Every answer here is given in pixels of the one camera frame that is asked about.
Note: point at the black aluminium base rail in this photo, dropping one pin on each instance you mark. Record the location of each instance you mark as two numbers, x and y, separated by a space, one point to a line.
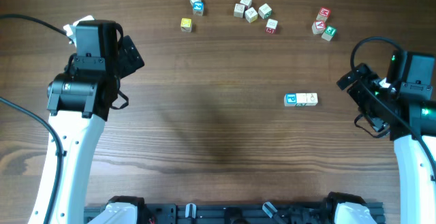
220 214

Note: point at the red A wooden block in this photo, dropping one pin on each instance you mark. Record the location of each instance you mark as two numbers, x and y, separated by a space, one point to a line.
318 27

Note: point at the blue framed wooden block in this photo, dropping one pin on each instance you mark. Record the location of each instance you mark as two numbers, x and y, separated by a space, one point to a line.
239 10

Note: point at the red sided wooden block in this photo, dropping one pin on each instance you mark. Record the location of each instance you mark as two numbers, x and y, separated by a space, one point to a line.
246 3

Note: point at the yellow top wooden block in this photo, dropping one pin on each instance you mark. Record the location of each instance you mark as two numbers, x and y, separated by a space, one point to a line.
186 25

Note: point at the red M wooden block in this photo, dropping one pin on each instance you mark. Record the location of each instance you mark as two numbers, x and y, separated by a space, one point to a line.
271 26

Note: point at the green sided white block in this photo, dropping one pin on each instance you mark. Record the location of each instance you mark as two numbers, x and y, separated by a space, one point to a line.
301 99

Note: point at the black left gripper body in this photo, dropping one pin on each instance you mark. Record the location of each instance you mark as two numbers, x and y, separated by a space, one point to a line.
127 61

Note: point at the blue N wooden block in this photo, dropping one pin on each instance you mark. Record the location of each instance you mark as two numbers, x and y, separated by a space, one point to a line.
198 8

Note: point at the blue P wooden block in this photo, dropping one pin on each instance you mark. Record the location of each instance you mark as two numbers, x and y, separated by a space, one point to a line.
290 99

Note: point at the green F wooden block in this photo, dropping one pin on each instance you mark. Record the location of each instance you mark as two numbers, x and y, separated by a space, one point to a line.
329 33

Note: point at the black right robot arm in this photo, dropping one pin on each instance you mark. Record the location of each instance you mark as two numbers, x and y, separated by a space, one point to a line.
415 155

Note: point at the red W wooden block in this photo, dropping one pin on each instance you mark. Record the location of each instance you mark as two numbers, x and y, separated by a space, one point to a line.
323 14

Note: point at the green letter wooden block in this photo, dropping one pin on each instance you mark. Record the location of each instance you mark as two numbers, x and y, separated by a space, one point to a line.
265 11

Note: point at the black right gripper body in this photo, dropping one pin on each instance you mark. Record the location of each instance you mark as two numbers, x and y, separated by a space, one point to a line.
369 104

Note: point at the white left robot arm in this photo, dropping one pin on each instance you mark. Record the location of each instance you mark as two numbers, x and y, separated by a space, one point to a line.
79 101

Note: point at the yellow letter wooden block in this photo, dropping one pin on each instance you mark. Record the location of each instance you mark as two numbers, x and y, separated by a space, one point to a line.
251 15

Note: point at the blue D wooden block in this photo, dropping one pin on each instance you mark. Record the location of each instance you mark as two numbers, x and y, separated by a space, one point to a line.
312 99

